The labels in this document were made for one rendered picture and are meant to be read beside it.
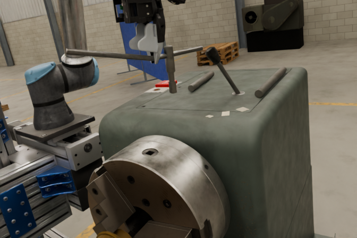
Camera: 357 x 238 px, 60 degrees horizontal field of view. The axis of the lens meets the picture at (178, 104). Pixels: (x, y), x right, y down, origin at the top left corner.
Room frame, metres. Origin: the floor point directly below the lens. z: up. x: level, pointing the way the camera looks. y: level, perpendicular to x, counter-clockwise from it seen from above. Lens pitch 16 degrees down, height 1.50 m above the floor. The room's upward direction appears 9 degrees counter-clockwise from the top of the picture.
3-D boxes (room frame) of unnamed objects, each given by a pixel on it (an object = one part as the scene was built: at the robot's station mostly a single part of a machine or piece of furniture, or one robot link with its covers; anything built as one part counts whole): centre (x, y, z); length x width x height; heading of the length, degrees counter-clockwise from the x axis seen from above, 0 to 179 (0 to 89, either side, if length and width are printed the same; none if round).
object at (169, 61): (0.74, 0.01, 1.37); 0.02 x 0.02 x 0.12
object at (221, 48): (8.85, -1.35, 0.22); 1.25 x 0.86 x 0.44; 149
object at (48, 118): (1.18, 0.49, 1.21); 0.15 x 0.15 x 0.10
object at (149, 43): (0.69, 0.04, 1.44); 0.06 x 0.03 x 0.09; 122
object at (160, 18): (0.70, 0.02, 1.49); 0.05 x 0.02 x 0.09; 32
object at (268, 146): (0.96, -0.11, 1.06); 0.59 x 0.48 x 0.39; 146
